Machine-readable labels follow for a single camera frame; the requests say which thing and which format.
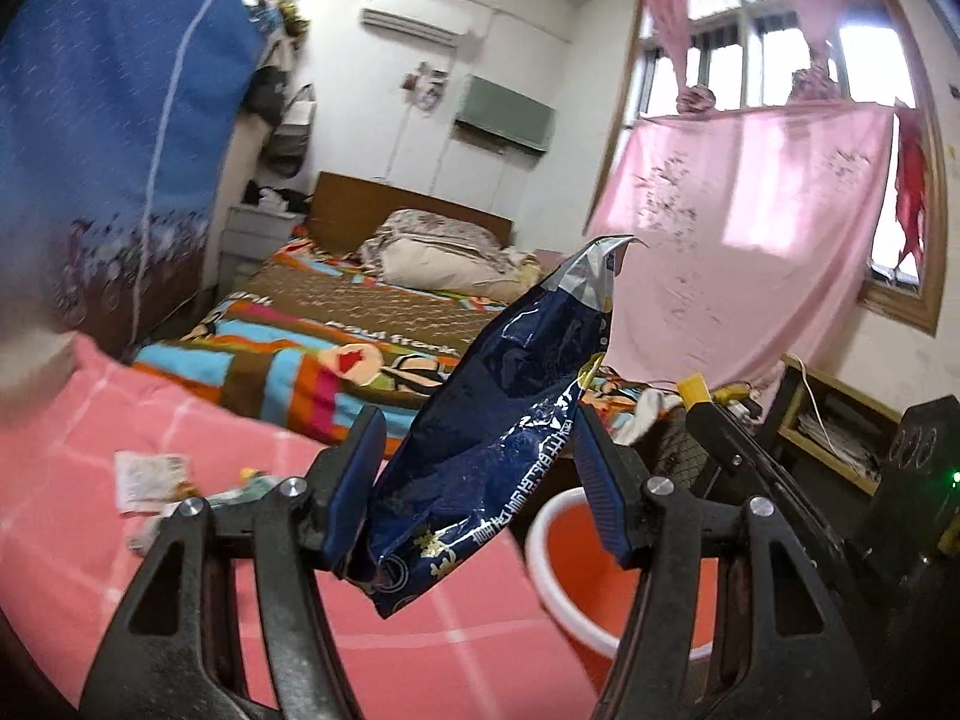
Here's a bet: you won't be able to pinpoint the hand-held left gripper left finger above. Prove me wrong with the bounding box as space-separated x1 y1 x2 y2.
79 405 388 720

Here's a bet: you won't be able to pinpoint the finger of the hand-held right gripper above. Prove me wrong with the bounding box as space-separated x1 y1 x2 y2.
688 401 852 545

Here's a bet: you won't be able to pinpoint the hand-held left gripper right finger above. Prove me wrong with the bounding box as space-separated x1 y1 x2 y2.
574 409 875 720

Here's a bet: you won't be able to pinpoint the orange bucket with white rim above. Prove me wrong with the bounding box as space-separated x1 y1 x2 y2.
523 486 721 698

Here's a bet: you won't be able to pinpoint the green and white sachet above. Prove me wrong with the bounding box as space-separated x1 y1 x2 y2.
201 474 280 512

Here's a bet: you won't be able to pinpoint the dark blue snack bag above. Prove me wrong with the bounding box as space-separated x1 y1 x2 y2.
349 235 650 620

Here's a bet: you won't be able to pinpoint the dark patterned suitcase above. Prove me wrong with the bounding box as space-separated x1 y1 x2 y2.
651 411 751 505

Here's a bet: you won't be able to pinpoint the stack of papers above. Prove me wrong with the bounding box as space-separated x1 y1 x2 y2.
797 411 880 478

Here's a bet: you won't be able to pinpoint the wooden desk shelf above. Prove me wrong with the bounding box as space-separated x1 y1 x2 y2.
775 355 913 497

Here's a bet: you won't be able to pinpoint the colourful cartoon blanket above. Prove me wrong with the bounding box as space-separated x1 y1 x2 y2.
131 235 680 452

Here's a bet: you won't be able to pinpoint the white printed wrapper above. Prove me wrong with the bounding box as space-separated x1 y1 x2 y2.
115 451 190 517

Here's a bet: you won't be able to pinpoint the pink hanging sheet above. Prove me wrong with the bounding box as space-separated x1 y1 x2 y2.
583 100 899 392

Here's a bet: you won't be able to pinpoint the beige pillow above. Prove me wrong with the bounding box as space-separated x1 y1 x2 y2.
358 234 542 299

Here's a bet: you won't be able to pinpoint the floral pillow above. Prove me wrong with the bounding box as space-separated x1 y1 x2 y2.
385 208 501 250

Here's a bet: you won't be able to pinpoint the pink checked bed sheet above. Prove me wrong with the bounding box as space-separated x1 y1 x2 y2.
0 334 601 720

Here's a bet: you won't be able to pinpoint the white nightstand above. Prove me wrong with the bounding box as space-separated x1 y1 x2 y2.
220 202 302 272

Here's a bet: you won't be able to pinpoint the wooden bed headboard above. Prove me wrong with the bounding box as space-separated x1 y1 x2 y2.
309 171 515 257

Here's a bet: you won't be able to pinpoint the dark clothes on nightstand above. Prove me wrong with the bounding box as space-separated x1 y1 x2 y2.
244 182 313 215

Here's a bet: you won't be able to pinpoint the red hanging cloth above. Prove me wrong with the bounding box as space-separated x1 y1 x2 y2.
892 100 929 265

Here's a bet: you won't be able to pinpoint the grey hanging bag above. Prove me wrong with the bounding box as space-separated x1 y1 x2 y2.
265 82 317 175

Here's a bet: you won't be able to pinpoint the wooden framed window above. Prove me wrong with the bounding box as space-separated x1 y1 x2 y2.
600 0 950 336

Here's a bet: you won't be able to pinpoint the black hanging bag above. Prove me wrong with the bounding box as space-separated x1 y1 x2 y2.
246 64 290 115

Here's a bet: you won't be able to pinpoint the pink window curtain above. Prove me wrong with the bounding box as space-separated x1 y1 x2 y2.
765 0 857 100
636 0 717 115

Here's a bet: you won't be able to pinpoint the white air conditioner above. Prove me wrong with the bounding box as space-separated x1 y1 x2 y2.
360 0 463 47

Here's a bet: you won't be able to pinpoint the blue fabric wardrobe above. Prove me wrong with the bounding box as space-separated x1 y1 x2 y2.
0 0 265 361

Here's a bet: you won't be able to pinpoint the clutter pile on wardrobe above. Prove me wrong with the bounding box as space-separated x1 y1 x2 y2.
238 0 313 40

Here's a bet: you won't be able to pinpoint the white cable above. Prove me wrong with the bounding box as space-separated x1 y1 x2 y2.
793 355 835 460

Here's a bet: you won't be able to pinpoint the green wall panel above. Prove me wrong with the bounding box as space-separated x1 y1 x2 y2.
452 75 558 158

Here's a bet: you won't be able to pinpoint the white wall ornament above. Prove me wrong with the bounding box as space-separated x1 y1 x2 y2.
403 62 448 112

